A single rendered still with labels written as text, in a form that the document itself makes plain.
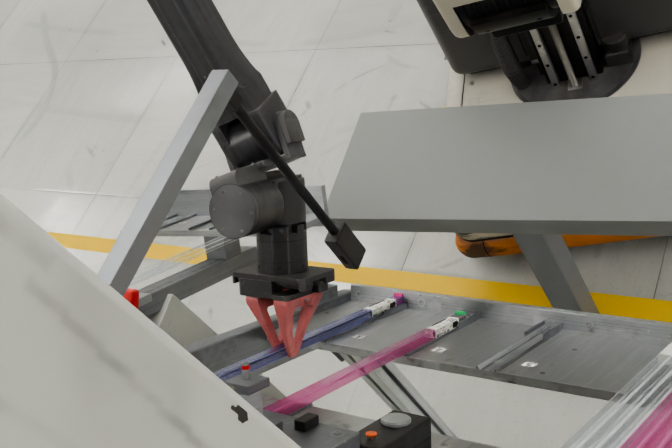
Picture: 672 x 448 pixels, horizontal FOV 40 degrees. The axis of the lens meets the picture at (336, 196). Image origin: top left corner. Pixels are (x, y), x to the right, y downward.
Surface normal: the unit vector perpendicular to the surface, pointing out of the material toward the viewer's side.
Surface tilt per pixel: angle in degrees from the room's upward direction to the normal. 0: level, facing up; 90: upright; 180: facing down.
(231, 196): 43
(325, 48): 0
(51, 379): 90
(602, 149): 0
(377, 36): 0
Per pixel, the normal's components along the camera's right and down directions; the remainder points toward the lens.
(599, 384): -0.03, -0.99
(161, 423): 0.83, 0.05
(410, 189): -0.44, -0.58
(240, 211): -0.45, 0.13
